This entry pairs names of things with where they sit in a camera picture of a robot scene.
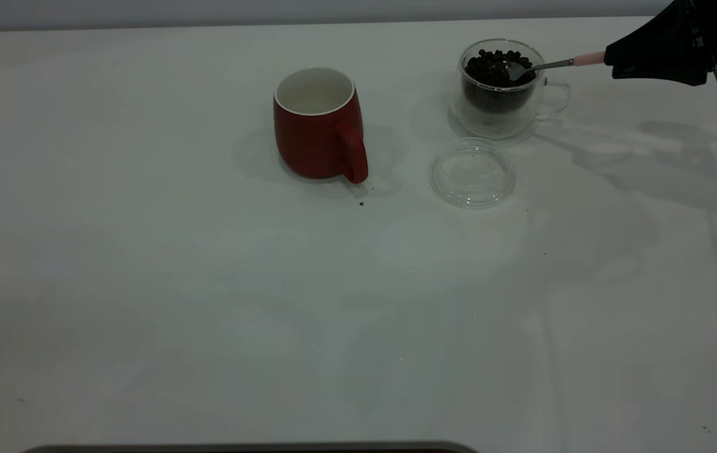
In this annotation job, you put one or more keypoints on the red ceramic mug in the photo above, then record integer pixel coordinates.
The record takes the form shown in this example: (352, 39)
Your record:
(314, 148)

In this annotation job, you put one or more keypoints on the dark coffee beans pile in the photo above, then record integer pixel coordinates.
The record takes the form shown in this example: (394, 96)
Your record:
(490, 75)

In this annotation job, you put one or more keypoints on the clear glass saucer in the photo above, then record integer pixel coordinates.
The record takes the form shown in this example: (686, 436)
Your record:
(471, 189)

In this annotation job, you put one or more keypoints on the clear double-wall glass cup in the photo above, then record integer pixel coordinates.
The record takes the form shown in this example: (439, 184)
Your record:
(490, 123)

